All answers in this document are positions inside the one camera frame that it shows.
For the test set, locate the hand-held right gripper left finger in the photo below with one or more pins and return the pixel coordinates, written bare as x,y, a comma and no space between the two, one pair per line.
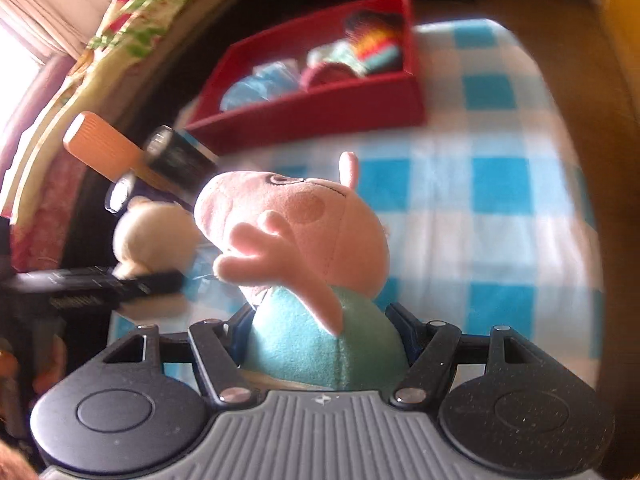
220,360

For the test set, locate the blue can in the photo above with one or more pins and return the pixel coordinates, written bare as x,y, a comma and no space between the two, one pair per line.
120,195

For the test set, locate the red box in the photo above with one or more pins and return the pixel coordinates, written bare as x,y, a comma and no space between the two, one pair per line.
310,110

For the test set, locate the orange ribbed cylinder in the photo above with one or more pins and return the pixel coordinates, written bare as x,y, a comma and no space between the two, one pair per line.
97,142

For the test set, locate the floral bedspread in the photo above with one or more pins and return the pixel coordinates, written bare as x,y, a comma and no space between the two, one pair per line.
145,15

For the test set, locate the rainbow striped sock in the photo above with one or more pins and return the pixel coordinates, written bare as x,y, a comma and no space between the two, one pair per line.
375,42

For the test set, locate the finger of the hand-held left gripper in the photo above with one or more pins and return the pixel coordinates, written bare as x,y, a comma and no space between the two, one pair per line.
147,282

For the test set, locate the black can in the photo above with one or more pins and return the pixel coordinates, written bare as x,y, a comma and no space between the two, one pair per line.
182,157

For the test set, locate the cream bear plush toy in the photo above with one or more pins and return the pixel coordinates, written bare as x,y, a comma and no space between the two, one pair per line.
150,240

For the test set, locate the yellow wooden panel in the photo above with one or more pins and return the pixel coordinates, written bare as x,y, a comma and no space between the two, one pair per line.
620,60

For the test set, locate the pink pig plush toy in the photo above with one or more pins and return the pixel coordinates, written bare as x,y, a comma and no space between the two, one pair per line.
300,230

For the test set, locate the light blue face mask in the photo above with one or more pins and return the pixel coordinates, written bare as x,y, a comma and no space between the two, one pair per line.
241,96

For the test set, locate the white green cloth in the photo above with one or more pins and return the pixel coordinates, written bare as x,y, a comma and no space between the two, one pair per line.
340,54

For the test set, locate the person's left hand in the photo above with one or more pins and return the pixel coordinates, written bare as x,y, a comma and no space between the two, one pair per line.
52,362

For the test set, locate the pink patterned sheet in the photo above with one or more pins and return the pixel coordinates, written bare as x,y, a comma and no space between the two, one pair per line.
45,210

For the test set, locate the purple headboard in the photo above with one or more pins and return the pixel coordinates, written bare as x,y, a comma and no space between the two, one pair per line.
40,90

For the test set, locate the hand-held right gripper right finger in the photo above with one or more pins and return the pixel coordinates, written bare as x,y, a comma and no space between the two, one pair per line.
405,330

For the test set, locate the blue white checkered blanket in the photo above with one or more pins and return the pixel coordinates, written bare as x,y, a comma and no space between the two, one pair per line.
490,185

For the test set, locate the light curtain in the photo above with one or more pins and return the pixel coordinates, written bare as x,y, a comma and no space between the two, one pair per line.
50,5

